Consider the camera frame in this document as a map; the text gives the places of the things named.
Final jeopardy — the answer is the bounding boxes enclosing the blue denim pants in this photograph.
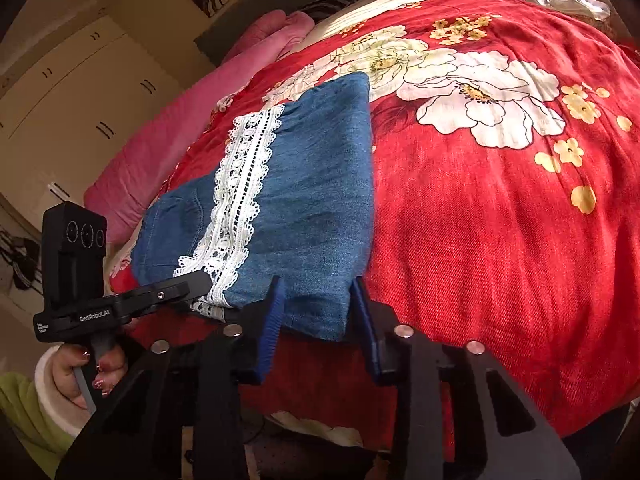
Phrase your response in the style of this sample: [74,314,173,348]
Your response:
[131,71,376,343]

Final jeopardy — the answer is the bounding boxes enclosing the cream wardrobe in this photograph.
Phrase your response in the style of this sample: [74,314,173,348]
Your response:
[0,15,216,221]

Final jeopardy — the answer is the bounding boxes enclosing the person's left forearm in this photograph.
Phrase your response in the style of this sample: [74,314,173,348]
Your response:
[0,347,88,478]

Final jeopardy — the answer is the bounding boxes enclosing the red floral blanket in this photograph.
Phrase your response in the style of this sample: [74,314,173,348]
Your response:
[107,0,640,461]

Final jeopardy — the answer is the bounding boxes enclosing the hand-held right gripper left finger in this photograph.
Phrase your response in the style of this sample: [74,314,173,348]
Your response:
[55,276,288,480]

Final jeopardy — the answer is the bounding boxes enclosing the person's left hand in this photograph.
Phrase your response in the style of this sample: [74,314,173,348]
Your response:
[50,345,128,411]

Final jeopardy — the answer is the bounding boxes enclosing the striped pillow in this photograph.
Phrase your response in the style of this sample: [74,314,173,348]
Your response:
[300,0,361,23]

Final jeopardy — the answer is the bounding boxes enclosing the pink quilt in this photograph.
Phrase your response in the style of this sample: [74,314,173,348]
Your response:
[82,9,316,246]

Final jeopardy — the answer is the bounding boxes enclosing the grey headboard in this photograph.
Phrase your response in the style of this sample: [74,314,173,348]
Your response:
[194,0,416,67]

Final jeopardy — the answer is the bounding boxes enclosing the white cloth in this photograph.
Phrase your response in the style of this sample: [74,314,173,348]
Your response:
[525,0,612,20]

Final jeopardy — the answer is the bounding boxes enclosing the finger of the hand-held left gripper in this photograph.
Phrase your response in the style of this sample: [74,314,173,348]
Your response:
[119,270,213,321]

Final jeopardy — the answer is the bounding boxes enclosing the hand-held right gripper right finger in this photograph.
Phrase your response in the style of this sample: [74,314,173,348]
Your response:
[350,279,582,480]

